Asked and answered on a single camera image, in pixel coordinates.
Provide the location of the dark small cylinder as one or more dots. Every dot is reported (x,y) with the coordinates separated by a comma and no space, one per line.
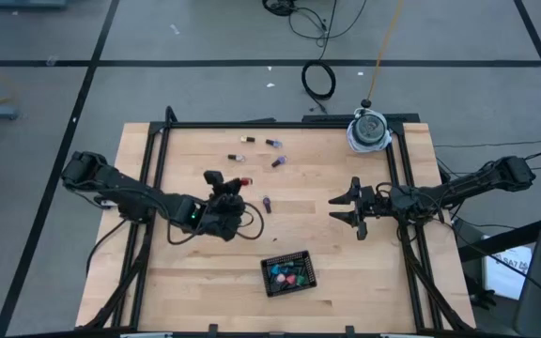
(240,158)

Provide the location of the bright blue nail polish bottle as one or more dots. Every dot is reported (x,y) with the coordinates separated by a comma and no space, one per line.
(275,270)

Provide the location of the green nail polish bottle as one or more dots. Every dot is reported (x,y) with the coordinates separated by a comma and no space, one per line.
(301,281)

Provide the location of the coral nail polish bottle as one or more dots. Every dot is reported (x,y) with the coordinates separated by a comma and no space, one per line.
(291,280)

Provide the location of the black aluminium table frame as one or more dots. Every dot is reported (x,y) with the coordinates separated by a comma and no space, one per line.
(275,125)

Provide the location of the black diagonal beam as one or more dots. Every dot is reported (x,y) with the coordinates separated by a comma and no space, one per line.
(500,241)

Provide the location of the white printed box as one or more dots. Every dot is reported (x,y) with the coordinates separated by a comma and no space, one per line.
(505,277)

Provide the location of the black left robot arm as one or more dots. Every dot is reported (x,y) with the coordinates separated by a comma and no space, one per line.
(125,193)

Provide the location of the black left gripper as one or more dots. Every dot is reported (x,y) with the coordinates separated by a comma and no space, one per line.
(223,213)

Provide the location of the pale pink nail polish bottle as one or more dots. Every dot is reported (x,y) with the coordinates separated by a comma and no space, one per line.
(281,278)

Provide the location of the black slotted plastic basket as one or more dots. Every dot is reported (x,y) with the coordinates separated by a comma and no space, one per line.
(309,267)

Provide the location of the lavender nail polish bottle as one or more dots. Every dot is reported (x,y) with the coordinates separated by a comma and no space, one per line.
(282,160)

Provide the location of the red nail polish bottle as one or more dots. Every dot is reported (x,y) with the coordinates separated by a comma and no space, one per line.
(246,181)

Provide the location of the periwinkle blue nail polish bottle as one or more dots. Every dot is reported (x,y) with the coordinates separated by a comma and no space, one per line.
(277,143)

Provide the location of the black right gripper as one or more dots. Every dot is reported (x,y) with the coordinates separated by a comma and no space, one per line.
(378,202)

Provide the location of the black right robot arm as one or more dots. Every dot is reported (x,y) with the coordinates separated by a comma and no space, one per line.
(468,182)

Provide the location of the dark purple nail polish bottle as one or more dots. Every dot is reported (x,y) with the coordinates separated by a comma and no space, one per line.
(266,201)

